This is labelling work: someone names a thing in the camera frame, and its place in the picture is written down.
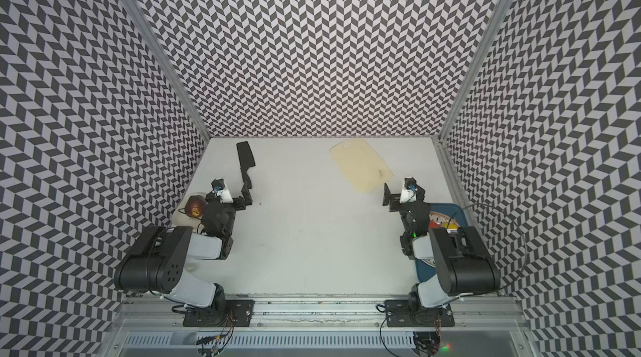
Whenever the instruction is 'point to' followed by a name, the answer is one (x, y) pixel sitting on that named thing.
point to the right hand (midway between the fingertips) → (398, 186)
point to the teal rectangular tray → (424, 270)
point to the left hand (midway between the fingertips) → (233, 185)
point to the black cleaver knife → (246, 160)
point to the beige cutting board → (364, 168)
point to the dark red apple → (194, 206)
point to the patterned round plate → (441, 220)
